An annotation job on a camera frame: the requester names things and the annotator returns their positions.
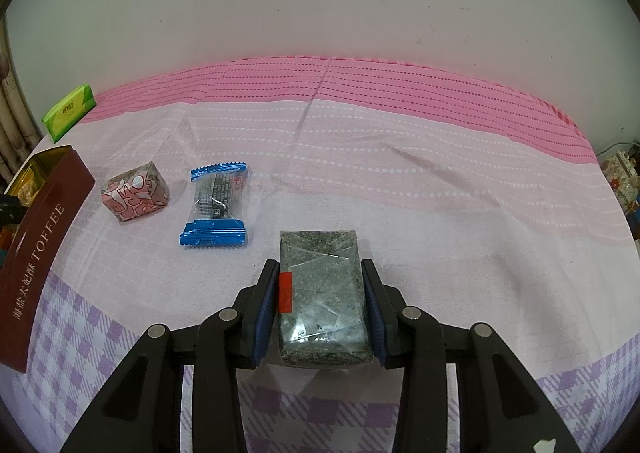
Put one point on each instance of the pink white wrapped snack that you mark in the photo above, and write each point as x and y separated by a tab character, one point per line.
135	193

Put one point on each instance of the pink and purple checked bedsheet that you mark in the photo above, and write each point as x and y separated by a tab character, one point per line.
450	183

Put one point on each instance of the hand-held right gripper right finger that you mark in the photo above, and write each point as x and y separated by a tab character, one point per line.
374	318

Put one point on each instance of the blue cookie packet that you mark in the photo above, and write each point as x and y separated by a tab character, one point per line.
215	203

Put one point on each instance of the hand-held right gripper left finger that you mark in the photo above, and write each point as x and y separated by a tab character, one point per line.
265	315

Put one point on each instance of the grey-green seaweed snack packet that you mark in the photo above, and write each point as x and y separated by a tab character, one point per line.
325	283

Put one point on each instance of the green tissue pack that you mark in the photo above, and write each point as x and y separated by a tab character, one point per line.
67	113

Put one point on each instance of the maroon tin box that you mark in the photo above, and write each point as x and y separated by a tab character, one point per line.
40	253

